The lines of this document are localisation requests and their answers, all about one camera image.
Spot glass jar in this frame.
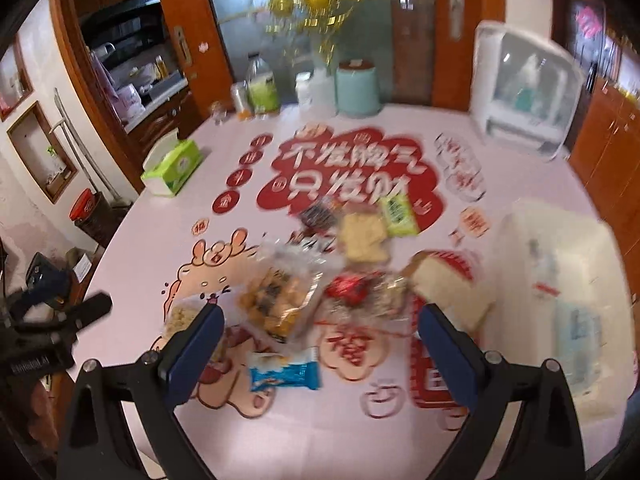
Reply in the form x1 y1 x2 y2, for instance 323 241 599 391
231 82 251 120

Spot metal door handle plate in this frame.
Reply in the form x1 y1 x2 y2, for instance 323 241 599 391
448 0 465 41
173 26 193 67

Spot pale yellow snack packet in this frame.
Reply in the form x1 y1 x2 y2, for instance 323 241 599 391
162 295 221 346

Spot wooden side cabinet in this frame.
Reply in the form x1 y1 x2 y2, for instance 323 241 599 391
570 75 640 226

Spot green snack packet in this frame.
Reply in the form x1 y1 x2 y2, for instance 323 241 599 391
380 195 421 237

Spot red round snack packet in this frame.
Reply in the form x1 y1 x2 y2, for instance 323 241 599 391
320 270 408 321

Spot dark snack packet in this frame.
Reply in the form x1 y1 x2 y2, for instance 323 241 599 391
299 199 346 236

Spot white countertop cabinet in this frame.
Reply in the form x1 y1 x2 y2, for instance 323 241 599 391
472 20 586 161

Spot green tissue pack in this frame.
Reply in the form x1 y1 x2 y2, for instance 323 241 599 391
141 140 203 195

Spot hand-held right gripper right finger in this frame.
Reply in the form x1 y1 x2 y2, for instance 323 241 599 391
418 304 586 480

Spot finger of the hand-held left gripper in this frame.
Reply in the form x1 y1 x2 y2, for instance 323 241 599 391
27 292 112 335

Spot clear bag of fried snacks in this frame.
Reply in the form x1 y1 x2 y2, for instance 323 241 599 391
235 242 331 343

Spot bottle with teal label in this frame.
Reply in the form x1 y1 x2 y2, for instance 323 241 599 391
515 55 546 111

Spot white storage bin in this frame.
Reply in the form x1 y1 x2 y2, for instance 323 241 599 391
492 200 636 418

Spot red bucket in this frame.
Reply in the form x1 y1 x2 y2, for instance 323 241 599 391
69 189 101 223

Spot blue snack packet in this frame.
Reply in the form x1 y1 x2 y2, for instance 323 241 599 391
248 350 321 393

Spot white squeeze bottle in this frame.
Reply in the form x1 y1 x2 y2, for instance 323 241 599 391
312 62 338 111

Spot toast bread packet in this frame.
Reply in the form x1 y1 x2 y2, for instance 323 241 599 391
405 250 493 333

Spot yellow cracker packet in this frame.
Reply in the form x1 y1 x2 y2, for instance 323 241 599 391
337 212 391 263

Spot mint green canister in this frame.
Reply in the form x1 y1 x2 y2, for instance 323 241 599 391
335 60 383 116

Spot clear plastic bottle green label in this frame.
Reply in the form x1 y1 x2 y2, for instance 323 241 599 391
246 54 280 113

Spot wooden picture frame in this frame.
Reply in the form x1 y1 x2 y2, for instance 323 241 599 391
7 101 80 204

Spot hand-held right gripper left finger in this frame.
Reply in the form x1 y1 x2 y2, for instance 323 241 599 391
56 304 226 480

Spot white pill bottle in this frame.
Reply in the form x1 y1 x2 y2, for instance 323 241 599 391
295 72 316 108

